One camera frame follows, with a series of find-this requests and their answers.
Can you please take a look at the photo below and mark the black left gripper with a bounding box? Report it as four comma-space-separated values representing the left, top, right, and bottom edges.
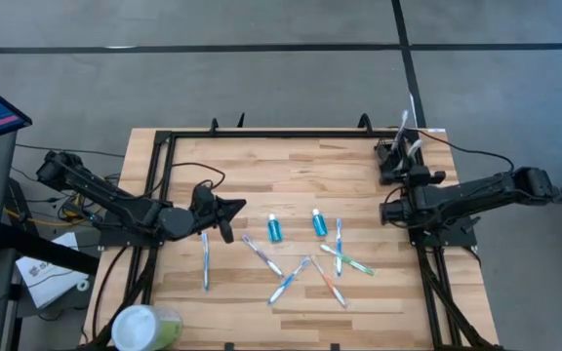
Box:
190, 184, 248, 231

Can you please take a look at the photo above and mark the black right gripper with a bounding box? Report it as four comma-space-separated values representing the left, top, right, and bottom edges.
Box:
405, 151, 432, 199

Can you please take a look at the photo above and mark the pale toothbrush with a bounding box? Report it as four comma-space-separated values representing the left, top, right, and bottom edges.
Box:
390, 109, 410, 152
405, 138, 424, 161

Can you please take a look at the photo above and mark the blue white toothbrush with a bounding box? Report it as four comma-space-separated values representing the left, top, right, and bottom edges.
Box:
334, 217, 344, 278
200, 231, 211, 293
266, 256, 311, 307

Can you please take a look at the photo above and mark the green toothbrush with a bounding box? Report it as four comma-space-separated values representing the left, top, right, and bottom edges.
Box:
319, 242, 377, 277

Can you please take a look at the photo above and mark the orange toothbrush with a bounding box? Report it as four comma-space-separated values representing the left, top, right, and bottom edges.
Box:
308, 253, 349, 309

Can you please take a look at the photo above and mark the green canister white lid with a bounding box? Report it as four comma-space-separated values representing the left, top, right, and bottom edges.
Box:
110, 304, 184, 351

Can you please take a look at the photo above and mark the black cart beam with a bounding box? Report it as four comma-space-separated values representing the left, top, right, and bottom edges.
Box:
0, 221, 100, 277

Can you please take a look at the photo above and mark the white paper box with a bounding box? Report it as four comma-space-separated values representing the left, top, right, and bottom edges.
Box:
15, 231, 91, 310

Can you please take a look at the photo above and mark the black wire caddy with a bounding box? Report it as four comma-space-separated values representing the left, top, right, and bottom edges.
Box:
375, 137, 424, 187

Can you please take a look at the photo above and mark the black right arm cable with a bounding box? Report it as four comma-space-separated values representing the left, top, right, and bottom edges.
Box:
390, 125, 516, 175

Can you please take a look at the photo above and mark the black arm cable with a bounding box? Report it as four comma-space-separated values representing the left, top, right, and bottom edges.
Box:
390, 125, 516, 175
161, 162, 227, 192

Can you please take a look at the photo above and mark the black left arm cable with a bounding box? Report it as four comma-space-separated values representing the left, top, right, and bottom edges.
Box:
161, 162, 227, 192

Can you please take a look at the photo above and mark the thin black floor cable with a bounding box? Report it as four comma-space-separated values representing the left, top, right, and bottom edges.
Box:
15, 142, 126, 160

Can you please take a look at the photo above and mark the yellow cable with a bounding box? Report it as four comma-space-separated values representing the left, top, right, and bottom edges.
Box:
3, 207, 102, 229

